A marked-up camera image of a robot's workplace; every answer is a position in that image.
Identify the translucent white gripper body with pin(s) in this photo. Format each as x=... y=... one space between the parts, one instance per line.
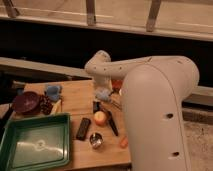
x=104 y=83

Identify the light blue towel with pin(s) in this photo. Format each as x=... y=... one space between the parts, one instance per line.
x=103 y=94

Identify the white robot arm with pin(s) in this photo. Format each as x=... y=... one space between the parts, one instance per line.
x=152 y=93

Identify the green plastic tray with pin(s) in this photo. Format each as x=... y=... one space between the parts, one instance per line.
x=36 y=144

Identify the red bowl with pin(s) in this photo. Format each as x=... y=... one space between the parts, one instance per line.
x=116 y=85

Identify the small black block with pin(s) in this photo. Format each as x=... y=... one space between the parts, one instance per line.
x=96 y=106

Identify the orange apple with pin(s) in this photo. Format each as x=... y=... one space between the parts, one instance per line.
x=100 y=118

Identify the black rectangular remote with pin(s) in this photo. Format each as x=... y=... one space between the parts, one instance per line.
x=83 y=129

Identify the blue cup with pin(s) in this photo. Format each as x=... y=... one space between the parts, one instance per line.
x=53 y=92

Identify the wooden board table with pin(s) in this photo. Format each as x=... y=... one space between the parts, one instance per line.
x=77 y=98

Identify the yellow banana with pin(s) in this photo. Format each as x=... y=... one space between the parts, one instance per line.
x=57 y=107

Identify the small metal cup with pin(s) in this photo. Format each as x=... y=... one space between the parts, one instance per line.
x=96 y=140

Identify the orange carrot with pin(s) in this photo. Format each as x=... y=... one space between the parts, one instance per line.
x=124 y=142

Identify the purple bowl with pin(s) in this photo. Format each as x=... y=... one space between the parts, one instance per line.
x=26 y=102

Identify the black-handled knife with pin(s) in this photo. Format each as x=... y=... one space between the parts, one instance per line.
x=110 y=120

